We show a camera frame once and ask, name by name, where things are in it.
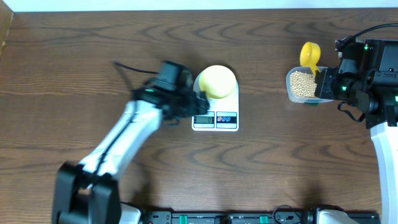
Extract yellow bowl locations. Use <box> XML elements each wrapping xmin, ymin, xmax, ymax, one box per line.
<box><xmin>198</xmin><ymin>65</ymin><xmax>237</xmax><ymax>99</ymax></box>

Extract yellow measuring scoop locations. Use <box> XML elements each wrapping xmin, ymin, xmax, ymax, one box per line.
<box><xmin>300</xmin><ymin>42</ymin><xmax>321</xmax><ymax>75</ymax></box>

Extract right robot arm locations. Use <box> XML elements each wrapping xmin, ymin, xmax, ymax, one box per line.
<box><xmin>315</xmin><ymin>39</ymin><xmax>397</xmax><ymax>223</ymax></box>

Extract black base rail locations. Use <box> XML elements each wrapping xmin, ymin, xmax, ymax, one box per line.
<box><xmin>138</xmin><ymin>211</ymin><xmax>304</xmax><ymax>224</ymax></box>

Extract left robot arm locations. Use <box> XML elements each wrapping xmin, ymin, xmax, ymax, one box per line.
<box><xmin>51</xmin><ymin>60</ymin><xmax>210</xmax><ymax>223</ymax></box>

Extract white digital kitchen scale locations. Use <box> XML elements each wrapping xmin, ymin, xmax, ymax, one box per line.
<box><xmin>192</xmin><ymin>72</ymin><xmax>239</xmax><ymax>132</ymax></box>

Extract clear plastic container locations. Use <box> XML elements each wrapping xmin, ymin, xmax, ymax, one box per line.
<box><xmin>286</xmin><ymin>67</ymin><xmax>332</xmax><ymax>103</ymax></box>

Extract soybeans in container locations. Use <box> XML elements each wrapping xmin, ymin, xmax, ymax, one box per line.
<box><xmin>290</xmin><ymin>71</ymin><xmax>317</xmax><ymax>98</ymax></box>

